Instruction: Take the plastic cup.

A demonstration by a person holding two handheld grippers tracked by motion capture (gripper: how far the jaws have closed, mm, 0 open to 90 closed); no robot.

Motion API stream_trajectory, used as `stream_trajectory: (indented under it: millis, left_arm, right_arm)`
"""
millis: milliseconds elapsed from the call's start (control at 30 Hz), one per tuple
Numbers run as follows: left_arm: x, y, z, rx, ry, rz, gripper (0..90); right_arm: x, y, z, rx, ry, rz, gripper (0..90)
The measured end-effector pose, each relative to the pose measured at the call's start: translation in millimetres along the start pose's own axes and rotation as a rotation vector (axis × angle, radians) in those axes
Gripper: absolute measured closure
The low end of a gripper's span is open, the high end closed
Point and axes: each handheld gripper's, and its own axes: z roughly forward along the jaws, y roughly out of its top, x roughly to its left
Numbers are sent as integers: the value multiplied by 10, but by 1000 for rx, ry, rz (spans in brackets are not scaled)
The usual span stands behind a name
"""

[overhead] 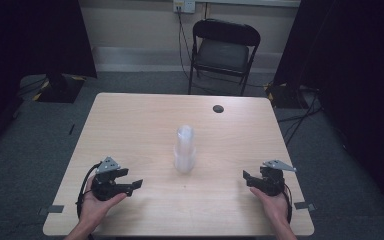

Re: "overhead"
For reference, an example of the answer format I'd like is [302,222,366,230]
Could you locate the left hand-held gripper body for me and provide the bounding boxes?
[91,156,134,202]

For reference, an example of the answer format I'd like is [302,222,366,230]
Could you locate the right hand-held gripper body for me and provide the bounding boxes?
[258,159,298,197]

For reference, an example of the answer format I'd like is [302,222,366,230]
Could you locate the stack of clear plastic cups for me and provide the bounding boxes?
[173,124,197,175]

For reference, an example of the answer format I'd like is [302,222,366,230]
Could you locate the person's left hand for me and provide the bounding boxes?
[78,181,128,231]

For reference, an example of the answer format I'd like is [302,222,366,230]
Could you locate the person's right hand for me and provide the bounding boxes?
[249,186,292,226]

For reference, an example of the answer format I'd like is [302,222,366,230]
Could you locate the grey tape strip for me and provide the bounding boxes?
[37,204,65,216]
[293,201,317,212]

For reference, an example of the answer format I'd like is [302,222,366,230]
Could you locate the black stand base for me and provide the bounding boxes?
[264,81,316,110]
[33,72,87,104]

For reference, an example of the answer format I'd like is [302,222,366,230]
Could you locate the black folding chair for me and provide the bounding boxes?
[187,18,262,97]

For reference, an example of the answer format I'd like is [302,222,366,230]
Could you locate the black curtain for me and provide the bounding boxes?
[272,0,384,224]
[0,0,98,158]

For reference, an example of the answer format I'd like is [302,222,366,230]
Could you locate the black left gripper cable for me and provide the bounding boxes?
[75,161,103,219]

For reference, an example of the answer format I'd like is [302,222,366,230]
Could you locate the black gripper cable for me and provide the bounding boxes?
[281,182,295,224]
[75,161,103,219]

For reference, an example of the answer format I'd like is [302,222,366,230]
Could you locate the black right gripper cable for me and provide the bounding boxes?
[281,182,295,224]

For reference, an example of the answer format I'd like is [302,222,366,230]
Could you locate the black floor cables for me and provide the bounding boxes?
[275,87,325,148]

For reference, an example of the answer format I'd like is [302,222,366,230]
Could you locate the black wall socket cable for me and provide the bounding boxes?
[177,7,198,82]

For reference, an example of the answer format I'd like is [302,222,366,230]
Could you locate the white wall socket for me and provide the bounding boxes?
[172,0,197,15]

